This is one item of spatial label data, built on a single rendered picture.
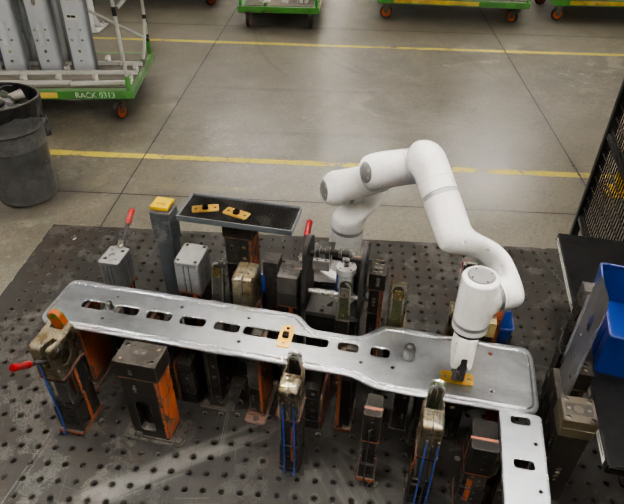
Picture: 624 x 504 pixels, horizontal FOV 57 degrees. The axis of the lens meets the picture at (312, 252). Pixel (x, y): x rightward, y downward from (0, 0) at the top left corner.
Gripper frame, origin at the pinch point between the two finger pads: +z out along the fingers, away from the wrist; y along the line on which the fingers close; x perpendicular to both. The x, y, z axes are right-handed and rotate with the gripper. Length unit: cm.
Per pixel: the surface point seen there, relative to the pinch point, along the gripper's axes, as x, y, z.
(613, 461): 33.8, 18.6, 0.4
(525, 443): 16.0, 15.8, 3.3
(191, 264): -78, -17, -8
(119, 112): -275, -318, 95
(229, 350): -60, 3, 4
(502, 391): 11.5, 1.4, 3.3
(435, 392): -6.0, 13.1, -5.7
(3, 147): -272, -174, 56
